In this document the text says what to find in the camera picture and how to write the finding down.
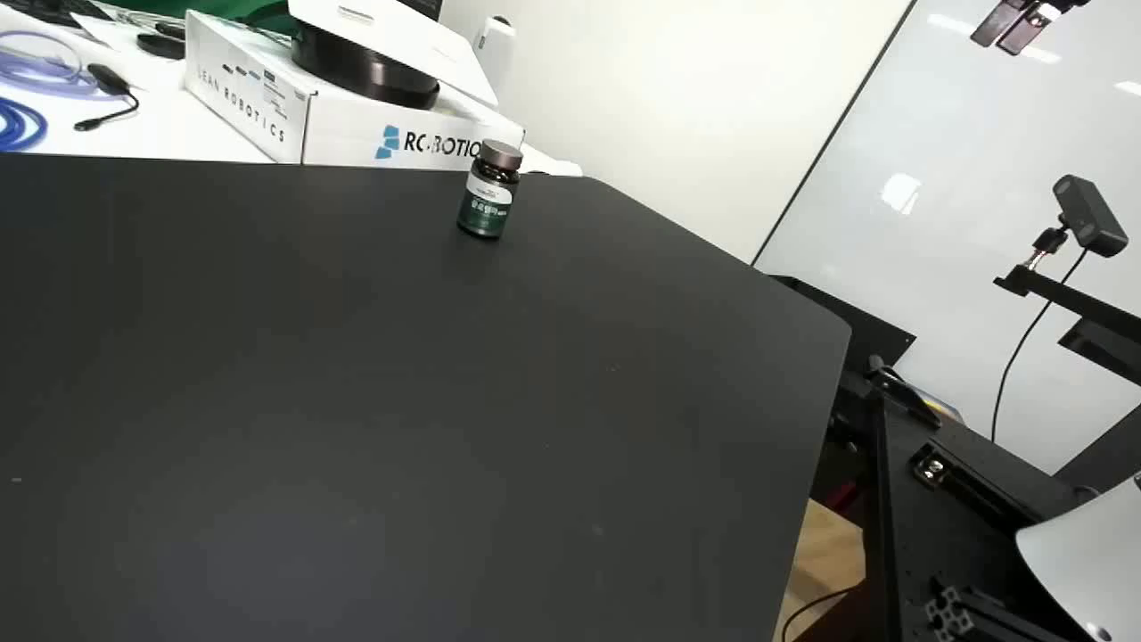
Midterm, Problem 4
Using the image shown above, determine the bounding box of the black round base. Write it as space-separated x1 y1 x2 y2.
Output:
292 24 438 112

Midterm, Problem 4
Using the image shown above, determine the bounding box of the black camera cable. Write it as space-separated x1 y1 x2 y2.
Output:
988 225 1094 447

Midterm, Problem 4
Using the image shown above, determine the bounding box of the white curved panel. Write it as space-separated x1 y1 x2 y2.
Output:
1018 476 1141 642

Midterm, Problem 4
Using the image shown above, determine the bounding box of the small green glass bottle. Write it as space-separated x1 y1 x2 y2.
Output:
457 140 523 239

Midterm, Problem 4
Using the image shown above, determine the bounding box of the black metal frame stand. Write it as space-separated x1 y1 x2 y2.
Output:
778 274 1141 642

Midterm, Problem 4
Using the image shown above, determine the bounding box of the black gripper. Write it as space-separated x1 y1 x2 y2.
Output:
972 0 1092 56

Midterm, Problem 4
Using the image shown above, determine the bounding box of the black camera on mount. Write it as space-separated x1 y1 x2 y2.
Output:
1052 174 1131 258

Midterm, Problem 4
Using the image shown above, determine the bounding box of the blue coiled cable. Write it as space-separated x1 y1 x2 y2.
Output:
0 30 107 159

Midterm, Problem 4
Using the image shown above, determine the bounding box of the white cardboard robotics box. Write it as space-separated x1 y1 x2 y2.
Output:
181 10 523 173

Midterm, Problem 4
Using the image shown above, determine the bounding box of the black small object on desk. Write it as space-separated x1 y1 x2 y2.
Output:
136 30 186 60

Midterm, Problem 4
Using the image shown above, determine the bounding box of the black adapter with cable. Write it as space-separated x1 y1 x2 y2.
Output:
75 66 138 134

